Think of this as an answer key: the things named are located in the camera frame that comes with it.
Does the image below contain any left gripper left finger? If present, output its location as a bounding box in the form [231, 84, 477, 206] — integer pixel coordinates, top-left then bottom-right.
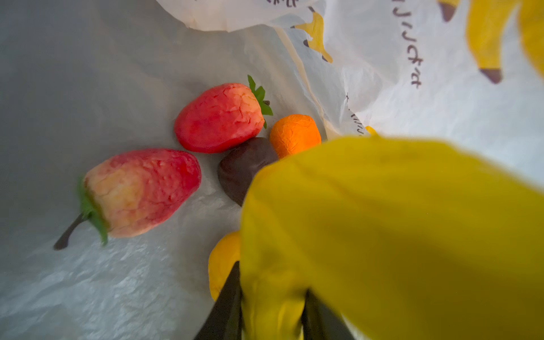
[194, 262, 242, 340]

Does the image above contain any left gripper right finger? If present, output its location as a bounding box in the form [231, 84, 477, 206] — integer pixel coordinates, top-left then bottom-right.
[301, 290, 355, 340]

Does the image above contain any yellow wrinkled lemon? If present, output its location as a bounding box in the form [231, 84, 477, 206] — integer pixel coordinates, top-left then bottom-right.
[208, 231, 241, 301]

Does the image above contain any yellow banana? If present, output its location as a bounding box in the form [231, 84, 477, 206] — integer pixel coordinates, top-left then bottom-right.
[240, 137, 543, 339]

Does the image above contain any dark purple plum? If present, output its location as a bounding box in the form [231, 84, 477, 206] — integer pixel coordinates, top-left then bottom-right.
[218, 137, 279, 206]

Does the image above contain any peach with green leaf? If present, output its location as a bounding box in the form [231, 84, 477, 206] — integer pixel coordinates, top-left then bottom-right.
[53, 148, 202, 251]

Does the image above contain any orange fruit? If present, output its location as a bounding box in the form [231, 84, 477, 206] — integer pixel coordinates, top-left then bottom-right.
[269, 114, 322, 159]

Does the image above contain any red strawberry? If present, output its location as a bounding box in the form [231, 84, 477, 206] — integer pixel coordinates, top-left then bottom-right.
[174, 76, 273, 154]

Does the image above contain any cream plastic banana bag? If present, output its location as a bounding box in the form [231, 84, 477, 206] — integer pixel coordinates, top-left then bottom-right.
[1, 1, 543, 339]

